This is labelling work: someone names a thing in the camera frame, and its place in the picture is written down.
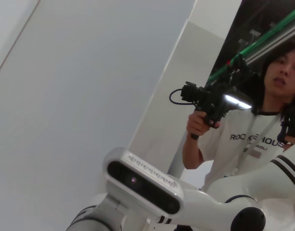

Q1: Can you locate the person right hand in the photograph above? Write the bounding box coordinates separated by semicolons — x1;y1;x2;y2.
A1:
187;112;222;140

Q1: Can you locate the person right forearm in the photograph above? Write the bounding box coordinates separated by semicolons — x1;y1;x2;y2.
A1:
182;137;204;170

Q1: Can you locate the person in white t-shirt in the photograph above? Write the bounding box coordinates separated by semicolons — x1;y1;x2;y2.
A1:
198;39;295;195

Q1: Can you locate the green overhead bar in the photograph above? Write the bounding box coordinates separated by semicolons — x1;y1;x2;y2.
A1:
207;3;295;84

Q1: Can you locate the black handheld video camera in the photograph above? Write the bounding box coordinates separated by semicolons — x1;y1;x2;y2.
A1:
180;54;256;141

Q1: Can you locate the blue video camera cable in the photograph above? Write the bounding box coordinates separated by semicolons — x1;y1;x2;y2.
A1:
169;88;199;106

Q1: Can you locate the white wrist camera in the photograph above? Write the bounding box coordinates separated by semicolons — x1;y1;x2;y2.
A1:
103;147;184;215

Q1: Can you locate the aluminium frame rail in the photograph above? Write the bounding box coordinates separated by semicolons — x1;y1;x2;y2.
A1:
243;21;295;66

